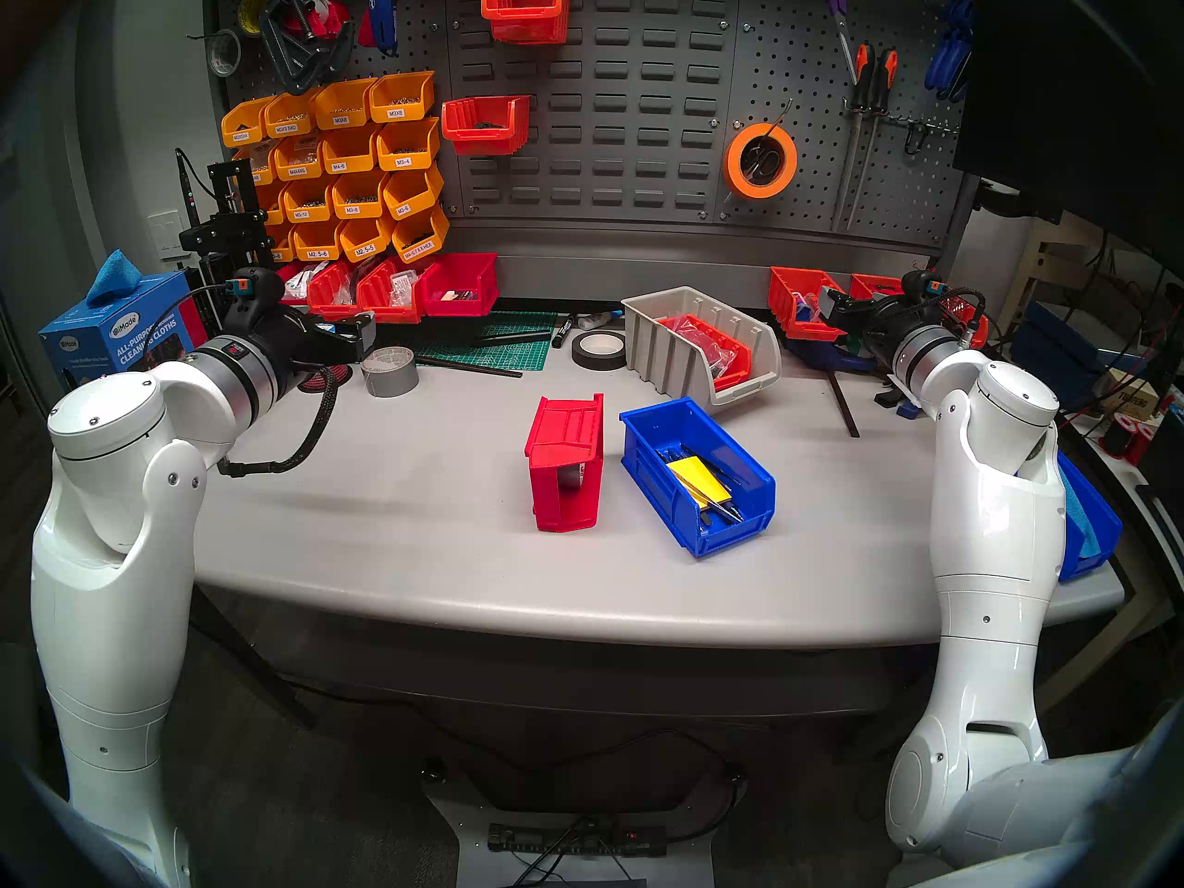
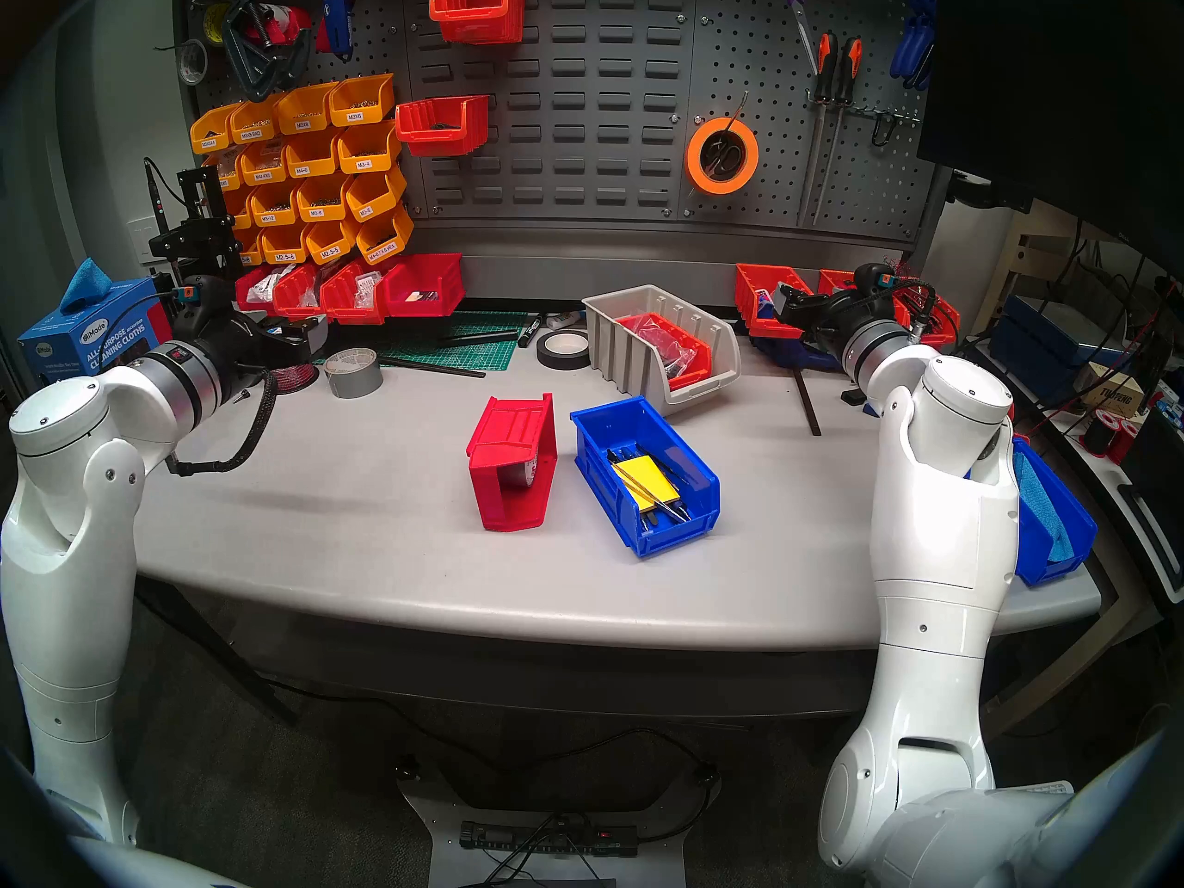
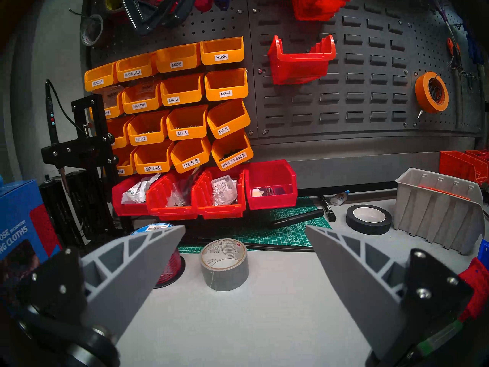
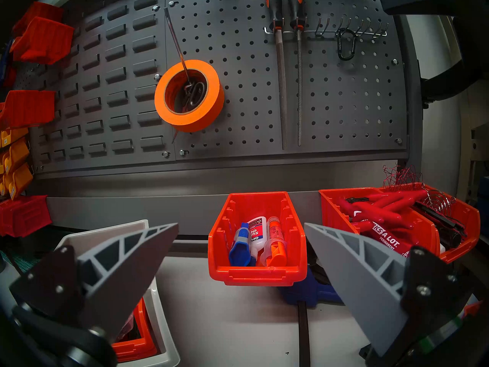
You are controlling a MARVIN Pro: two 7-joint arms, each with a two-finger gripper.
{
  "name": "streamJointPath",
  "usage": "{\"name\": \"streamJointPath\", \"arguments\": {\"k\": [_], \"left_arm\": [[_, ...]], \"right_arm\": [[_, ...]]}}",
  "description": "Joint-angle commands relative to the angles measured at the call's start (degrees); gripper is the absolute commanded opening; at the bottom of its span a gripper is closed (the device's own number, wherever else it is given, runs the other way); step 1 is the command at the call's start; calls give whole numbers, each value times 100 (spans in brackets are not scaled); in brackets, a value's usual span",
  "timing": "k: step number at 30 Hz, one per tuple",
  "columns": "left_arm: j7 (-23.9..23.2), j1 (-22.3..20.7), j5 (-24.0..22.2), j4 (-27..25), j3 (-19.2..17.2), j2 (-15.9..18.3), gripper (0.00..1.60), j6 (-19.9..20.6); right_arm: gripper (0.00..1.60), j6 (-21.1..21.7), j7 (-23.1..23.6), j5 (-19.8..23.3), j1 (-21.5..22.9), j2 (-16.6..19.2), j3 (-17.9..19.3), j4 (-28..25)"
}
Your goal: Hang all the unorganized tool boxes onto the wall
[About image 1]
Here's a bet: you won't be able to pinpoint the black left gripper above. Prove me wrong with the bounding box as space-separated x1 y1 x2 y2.
274 305 376 376

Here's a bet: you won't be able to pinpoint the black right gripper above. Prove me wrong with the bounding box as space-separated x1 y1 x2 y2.
819 288 931 364

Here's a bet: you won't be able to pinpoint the red bin holding tape roll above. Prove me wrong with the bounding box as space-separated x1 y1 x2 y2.
524 393 605 534

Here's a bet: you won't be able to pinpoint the red and white tool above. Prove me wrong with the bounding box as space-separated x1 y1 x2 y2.
277 0 352 41

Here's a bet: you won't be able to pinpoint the red bin with clear bag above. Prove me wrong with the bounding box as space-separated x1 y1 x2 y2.
306 261 364 321

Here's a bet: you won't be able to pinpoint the blue bar clamp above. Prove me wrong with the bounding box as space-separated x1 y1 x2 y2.
784 339 877 439

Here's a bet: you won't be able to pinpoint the red bin with screw bag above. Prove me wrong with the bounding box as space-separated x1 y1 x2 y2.
356 256 424 326

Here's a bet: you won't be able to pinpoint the orange bin with glue bottles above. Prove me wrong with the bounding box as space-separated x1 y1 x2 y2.
767 266 847 343

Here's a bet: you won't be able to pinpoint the red bin with card pack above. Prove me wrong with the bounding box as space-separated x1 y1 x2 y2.
414 253 501 319

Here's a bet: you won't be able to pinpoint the yellow bin labelled M2.5-6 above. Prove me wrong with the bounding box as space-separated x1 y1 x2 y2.
290 219 345 264

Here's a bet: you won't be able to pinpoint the yellow bin labelled M2.5-5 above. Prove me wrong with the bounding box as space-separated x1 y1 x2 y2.
339 214 396 264

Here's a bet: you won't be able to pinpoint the green cutting mat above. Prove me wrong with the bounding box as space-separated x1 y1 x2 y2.
407 311 559 372

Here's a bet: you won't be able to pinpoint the orange bin holding plastic bag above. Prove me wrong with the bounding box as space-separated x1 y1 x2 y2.
659 314 754 392

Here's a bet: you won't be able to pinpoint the yellow bin labelled M4-0.7 HEX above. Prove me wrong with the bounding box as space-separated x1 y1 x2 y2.
390 205 451 265

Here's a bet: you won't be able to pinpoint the grey pegboard with hand tools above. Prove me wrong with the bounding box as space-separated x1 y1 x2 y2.
717 0 972 249

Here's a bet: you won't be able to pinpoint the long black plastic strip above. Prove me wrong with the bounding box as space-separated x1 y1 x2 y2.
413 354 524 379

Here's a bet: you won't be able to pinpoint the yellow bin labelled M3-8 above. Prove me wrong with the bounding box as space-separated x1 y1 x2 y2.
330 168 389 221

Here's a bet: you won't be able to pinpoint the yellow bin labelled M3-12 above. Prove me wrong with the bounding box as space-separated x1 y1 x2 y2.
281 178 336 224

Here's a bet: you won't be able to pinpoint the clear bag of red parts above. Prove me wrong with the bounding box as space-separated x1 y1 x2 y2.
668 315 741 378

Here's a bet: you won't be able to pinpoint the yellow bin labelled M3-6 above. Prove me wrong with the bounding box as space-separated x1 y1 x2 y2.
381 163 446 221

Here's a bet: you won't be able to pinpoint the black metal stand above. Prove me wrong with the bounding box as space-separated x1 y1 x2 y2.
179 160 278 286

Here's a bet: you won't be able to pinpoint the yellow bin labelled M4-6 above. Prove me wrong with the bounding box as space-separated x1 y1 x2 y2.
319 124 382 177

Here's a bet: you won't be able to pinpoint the large grey storage bin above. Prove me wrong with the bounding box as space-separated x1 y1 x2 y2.
622 286 783 409

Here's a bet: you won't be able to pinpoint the yellow bin labelled M4X4X6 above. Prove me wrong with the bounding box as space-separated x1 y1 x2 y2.
273 133 327 182

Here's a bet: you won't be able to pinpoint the orange masking tape roll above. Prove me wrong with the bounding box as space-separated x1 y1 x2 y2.
723 122 799 200

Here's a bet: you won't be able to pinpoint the yellow bin labelled M3-4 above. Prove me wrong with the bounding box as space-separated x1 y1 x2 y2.
375 117 442 173

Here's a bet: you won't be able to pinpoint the dark blue storage crate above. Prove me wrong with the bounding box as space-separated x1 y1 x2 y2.
1011 301 1106 399

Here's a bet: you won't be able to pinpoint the metal hook rack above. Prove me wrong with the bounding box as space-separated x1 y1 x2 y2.
844 100 961 140

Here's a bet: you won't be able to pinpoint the yellow sticky note pad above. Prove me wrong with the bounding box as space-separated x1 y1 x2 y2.
666 456 734 508

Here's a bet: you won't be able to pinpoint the large blue storage bin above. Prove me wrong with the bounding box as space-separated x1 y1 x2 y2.
619 397 776 560

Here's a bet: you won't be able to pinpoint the metal tweezers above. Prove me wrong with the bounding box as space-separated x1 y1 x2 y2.
689 484 746 526

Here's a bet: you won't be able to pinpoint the yellow bin labelled M3X8 BAD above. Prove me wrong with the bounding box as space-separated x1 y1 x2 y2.
262 89 322 140

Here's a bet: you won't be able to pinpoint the black tape roll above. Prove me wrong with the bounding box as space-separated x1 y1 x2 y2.
571 329 628 372

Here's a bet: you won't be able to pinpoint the yellow bin labelled M3X6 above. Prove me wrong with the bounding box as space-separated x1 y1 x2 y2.
367 69 437 125

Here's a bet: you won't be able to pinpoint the blue cloth in box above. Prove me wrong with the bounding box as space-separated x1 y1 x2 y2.
86 249 143 309

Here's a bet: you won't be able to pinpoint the blue cleaning cloths box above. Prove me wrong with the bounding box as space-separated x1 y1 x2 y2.
39 271 209 392

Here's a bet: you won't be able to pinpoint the blue spring clamps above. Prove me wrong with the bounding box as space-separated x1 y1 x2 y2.
923 0 977 103

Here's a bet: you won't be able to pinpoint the small cardboard box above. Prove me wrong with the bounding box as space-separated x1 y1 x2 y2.
1096 368 1163 422

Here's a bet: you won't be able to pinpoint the red thread spool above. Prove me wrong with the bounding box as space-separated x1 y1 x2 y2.
1099 411 1153 463

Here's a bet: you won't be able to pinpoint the blue microfibre cloth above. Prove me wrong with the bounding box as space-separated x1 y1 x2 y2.
1062 475 1104 563

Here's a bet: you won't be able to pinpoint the grey pegboard with yellow bins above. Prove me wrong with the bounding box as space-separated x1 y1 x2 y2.
205 0 456 249

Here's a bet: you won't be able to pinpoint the black monitor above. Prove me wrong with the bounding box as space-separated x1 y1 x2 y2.
953 0 1184 281

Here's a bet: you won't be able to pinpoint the blue bin holding cloth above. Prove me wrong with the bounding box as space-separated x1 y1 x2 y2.
1054 450 1125 585

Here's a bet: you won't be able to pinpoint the black power strip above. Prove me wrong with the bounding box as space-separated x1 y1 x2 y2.
487 821 669 859

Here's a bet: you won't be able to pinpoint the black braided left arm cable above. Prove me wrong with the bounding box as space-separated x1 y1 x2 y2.
216 364 340 478

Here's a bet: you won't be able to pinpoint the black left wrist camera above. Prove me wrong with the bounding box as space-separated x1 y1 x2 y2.
229 268 286 332

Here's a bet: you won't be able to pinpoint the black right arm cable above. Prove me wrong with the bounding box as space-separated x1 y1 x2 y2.
934 288 989 351

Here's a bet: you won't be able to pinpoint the metal wire peg hook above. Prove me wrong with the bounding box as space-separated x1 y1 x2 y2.
745 98 795 180

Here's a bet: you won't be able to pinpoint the white wall switch plate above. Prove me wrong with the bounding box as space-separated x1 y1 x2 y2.
150 209 189 264

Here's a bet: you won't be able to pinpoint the black probe with cable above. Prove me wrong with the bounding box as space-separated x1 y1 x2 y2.
174 148 209 232

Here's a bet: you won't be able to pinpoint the orange wall bin with contents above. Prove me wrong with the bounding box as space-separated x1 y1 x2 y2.
441 95 532 157

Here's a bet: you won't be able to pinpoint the flat file orange handle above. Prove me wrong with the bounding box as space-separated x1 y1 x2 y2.
832 43 875 232

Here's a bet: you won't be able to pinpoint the round file orange handle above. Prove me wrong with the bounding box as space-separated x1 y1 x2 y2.
846 48 900 230

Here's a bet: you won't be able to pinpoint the grey louvered wall panel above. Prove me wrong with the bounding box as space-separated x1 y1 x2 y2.
444 0 741 232

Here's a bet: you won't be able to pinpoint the empty orange wall bin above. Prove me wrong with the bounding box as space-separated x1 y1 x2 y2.
480 0 574 45

